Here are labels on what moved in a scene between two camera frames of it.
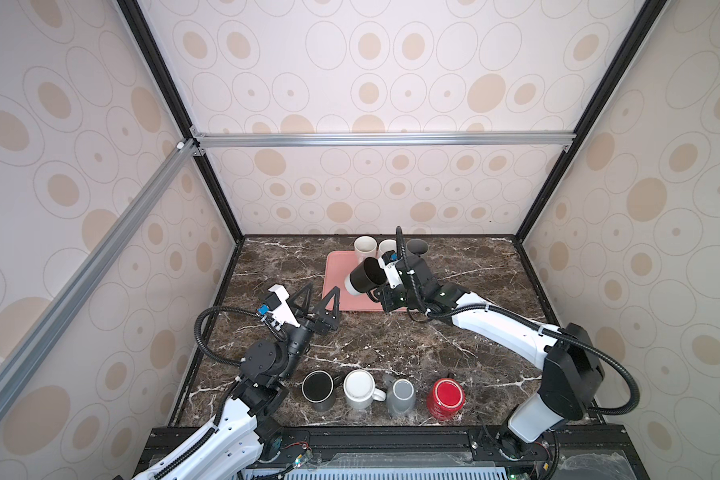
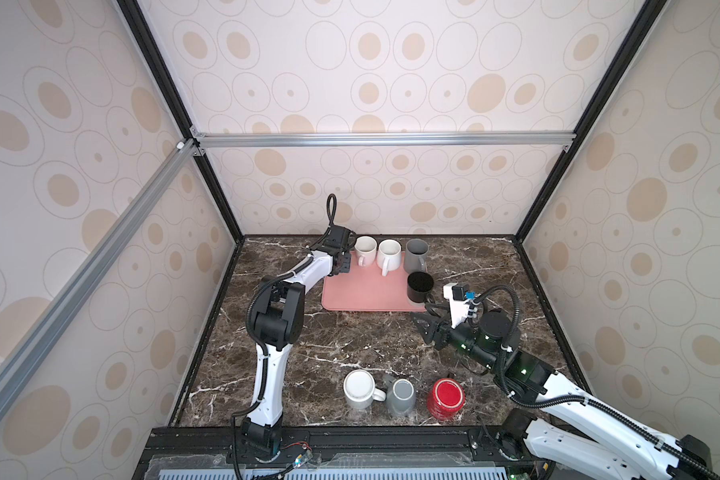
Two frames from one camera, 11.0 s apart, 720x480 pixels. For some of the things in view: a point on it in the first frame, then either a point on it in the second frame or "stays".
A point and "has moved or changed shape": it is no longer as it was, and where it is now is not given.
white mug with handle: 386,245 stays
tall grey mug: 416,247 stays
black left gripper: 321,323 → 345,264
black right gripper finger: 377,294 → 439,309
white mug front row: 360,391 stays
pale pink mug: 365,246 stays
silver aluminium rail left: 17,370 stays
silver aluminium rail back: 201,142 stays
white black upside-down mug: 367,275 has moved or changed shape
